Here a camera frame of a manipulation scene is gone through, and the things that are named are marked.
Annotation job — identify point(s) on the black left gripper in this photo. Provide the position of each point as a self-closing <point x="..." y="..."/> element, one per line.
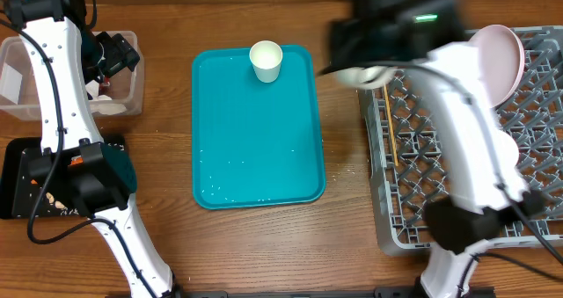
<point x="120" y="52"/>

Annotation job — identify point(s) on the white napkin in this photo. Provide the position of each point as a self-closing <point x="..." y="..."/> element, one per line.
<point x="101" y="103"/>

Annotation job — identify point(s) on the white paper cup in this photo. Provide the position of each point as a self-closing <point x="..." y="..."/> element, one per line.
<point x="266" y="58"/>

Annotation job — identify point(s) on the white bowl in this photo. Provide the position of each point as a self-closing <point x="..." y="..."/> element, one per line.
<point x="366" y="79"/>

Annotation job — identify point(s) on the wooden chopstick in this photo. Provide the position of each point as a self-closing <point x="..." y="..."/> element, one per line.
<point x="390" y="125"/>

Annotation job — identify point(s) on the pink plate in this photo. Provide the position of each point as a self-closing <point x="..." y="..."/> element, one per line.
<point x="501" y="58"/>

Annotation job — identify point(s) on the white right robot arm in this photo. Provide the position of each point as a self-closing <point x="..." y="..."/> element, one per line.
<point x="426" y="39"/>

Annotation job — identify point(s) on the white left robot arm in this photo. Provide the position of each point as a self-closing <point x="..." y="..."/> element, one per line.
<point x="102" y="189"/>

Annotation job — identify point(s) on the black food waste tray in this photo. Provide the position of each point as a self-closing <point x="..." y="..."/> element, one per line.
<point x="19" y="192"/>

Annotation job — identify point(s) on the grey dishwasher rack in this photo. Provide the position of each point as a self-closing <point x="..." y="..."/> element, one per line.
<point x="532" y="116"/>

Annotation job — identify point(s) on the clear plastic bin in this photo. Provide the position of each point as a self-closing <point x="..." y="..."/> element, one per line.
<point x="19" y="97"/>

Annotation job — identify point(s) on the orange carrot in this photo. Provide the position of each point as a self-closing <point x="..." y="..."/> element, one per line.
<point x="40" y="167"/>

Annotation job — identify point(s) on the teal plastic tray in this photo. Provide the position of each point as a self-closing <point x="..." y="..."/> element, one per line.
<point x="255" y="144"/>

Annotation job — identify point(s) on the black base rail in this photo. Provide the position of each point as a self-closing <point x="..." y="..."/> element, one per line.
<point x="381" y="292"/>

